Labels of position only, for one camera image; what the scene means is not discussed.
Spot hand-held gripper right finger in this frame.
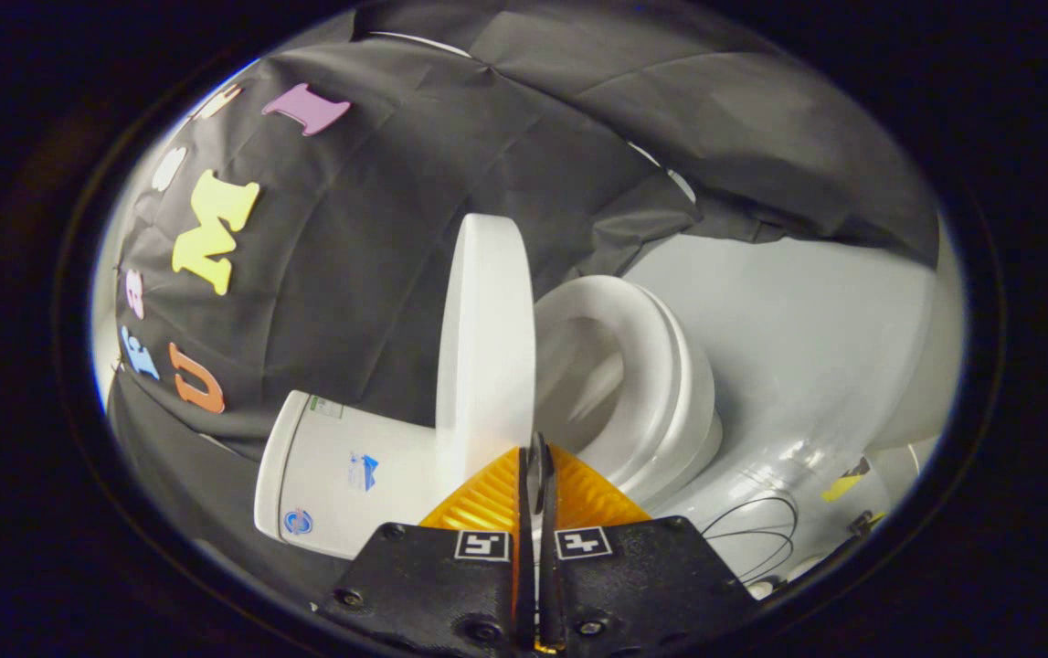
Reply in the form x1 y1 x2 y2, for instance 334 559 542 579
536 434 764 655

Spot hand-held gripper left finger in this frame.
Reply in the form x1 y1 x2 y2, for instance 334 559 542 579
312 446 539 655

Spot black lid pull tab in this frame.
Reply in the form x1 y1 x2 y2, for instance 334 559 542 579
531 431 550 513

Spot white toilet lid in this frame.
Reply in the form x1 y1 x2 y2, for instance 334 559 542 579
435 214 538 490

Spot white toilet seat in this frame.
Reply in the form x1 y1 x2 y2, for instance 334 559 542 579
533 275 696 490

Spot yellow tape piece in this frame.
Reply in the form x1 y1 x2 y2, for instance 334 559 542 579
820 456 873 504

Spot black backdrop cloth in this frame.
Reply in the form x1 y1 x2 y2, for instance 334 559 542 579
96 0 942 590

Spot thin black cables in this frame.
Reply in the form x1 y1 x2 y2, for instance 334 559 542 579
700 493 800 588

